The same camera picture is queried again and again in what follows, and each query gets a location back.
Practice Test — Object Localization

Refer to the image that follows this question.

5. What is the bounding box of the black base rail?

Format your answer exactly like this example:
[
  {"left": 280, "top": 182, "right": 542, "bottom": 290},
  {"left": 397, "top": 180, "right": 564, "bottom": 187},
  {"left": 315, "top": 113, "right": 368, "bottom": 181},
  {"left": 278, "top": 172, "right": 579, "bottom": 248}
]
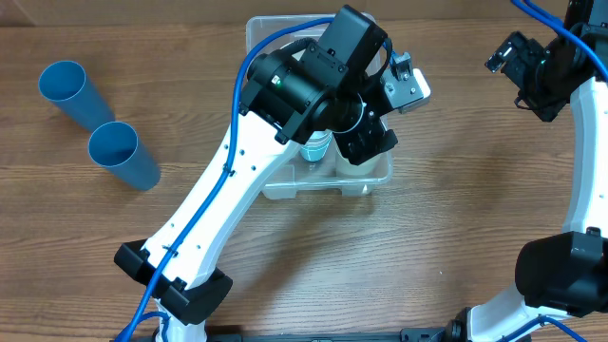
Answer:
[{"left": 109, "top": 326, "right": 452, "bottom": 342}]

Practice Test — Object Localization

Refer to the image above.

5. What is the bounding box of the dark blue tumbler far left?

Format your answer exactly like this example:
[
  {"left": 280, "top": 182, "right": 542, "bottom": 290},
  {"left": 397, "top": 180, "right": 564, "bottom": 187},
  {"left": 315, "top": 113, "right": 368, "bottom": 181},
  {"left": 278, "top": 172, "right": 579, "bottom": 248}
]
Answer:
[{"left": 38, "top": 61, "right": 115, "bottom": 132}]

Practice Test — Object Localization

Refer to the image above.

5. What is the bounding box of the grey small cup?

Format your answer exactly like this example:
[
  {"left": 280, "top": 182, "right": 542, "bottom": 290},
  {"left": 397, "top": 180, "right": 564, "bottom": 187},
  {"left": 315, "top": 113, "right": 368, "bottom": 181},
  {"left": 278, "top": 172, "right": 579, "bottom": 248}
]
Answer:
[{"left": 308, "top": 130, "right": 332, "bottom": 144}]

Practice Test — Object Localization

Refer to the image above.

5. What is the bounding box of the cream tumbler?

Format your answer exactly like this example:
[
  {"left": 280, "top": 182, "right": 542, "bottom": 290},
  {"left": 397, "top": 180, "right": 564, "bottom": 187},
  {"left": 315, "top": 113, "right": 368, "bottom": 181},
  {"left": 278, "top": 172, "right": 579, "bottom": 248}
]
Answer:
[{"left": 334, "top": 143, "right": 382, "bottom": 179}]

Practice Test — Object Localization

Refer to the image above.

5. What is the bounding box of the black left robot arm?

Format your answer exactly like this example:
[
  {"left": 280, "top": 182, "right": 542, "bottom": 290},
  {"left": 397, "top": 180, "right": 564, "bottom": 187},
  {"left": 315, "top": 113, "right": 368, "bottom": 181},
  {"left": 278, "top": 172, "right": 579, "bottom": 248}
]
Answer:
[{"left": 114, "top": 6, "right": 431, "bottom": 341}]

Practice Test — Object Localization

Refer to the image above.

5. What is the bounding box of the clear plastic storage bin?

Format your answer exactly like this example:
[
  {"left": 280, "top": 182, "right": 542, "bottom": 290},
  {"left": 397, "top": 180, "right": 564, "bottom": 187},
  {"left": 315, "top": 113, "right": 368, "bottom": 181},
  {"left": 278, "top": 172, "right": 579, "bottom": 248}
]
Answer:
[{"left": 246, "top": 14, "right": 393, "bottom": 200}]

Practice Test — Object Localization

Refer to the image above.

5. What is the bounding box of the dark blue tumbler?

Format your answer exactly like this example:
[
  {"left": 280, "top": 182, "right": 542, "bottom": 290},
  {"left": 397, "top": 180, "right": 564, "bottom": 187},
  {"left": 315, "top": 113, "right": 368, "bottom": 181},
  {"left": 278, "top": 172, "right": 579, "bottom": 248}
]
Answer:
[
  {"left": 38, "top": 61, "right": 115, "bottom": 132},
  {"left": 87, "top": 122, "right": 161, "bottom": 191}
]

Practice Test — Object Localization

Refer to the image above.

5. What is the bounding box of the dark blue tumbler front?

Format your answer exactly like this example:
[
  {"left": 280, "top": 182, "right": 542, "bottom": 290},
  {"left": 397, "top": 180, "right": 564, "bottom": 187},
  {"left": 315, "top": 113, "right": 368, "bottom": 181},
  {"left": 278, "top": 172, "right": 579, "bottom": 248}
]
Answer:
[{"left": 87, "top": 122, "right": 161, "bottom": 191}]

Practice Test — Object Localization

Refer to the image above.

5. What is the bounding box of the light blue small cup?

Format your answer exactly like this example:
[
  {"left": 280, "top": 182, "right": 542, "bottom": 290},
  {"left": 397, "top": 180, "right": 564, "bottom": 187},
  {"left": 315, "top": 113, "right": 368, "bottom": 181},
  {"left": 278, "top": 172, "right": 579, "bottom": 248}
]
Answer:
[{"left": 299, "top": 143, "right": 330, "bottom": 162}]

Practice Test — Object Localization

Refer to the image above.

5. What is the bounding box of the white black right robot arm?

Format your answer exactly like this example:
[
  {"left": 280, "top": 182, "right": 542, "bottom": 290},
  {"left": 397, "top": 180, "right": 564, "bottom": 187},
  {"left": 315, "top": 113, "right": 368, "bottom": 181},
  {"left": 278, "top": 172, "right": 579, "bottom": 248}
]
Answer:
[{"left": 431, "top": 1, "right": 607, "bottom": 342}]

